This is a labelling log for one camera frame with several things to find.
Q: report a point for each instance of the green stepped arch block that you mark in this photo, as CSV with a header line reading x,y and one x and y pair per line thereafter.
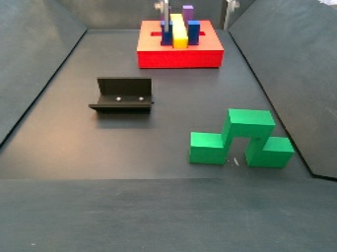
x,y
266,151

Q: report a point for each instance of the red board base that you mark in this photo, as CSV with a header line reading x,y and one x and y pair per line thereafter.
x,y
153,56

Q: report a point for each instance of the blue block left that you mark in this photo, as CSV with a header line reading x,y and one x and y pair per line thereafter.
x,y
194,30

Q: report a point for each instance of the blue block right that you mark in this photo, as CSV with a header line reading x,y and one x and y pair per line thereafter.
x,y
165,33

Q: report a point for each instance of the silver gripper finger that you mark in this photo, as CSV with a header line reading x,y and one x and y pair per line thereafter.
x,y
161,5
231,5

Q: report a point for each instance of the yellow long bar block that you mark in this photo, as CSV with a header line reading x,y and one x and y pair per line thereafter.
x,y
179,32

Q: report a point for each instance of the black angled bracket stand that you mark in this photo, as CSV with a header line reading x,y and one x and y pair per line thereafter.
x,y
123,94

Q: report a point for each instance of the blue block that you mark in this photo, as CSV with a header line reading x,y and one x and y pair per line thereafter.
x,y
165,33
194,30

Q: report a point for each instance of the purple block left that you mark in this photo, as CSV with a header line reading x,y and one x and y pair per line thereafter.
x,y
187,12

